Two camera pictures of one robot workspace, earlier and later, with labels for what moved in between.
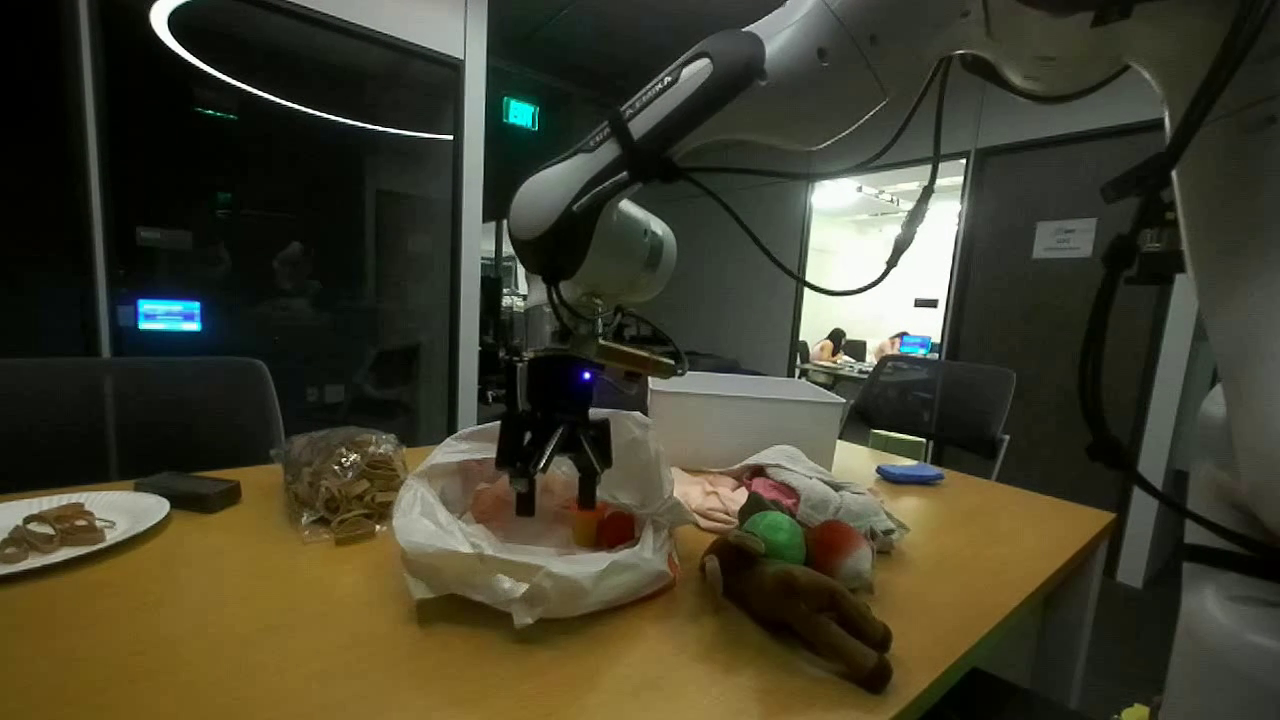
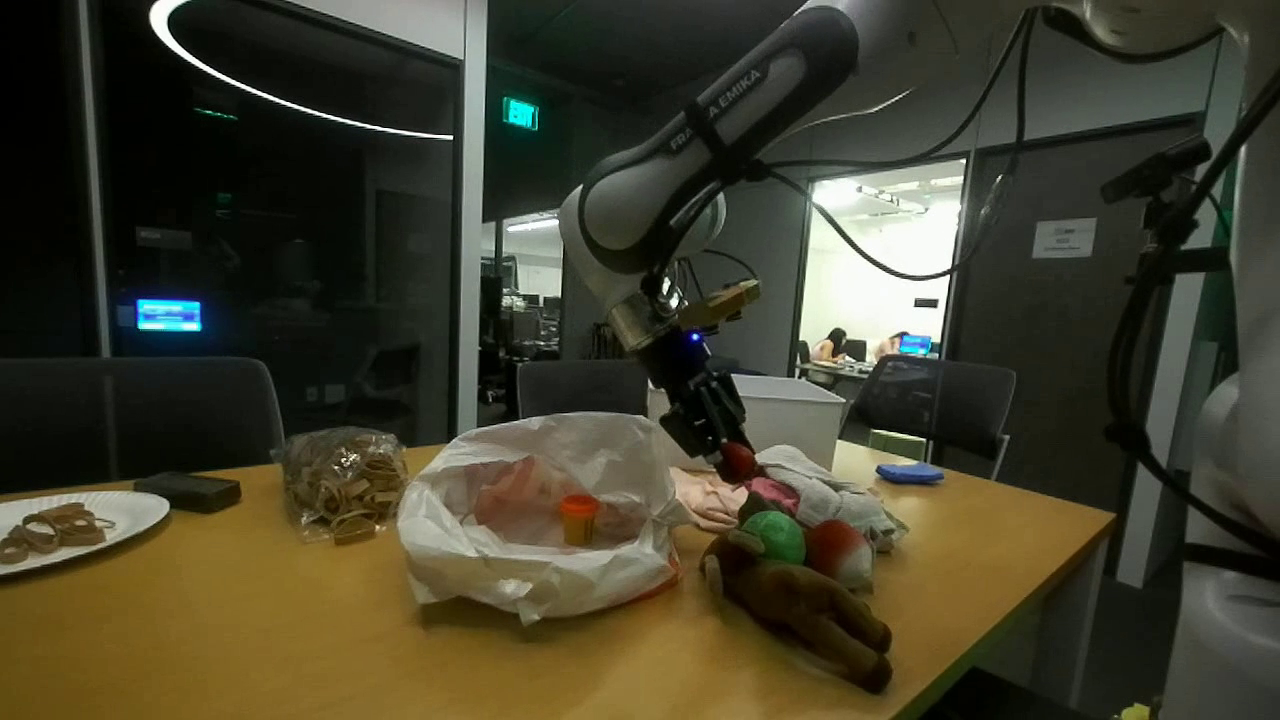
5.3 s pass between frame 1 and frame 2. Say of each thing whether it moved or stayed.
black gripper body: moved
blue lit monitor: stayed
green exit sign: stayed
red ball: moved
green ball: stayed
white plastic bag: stayed
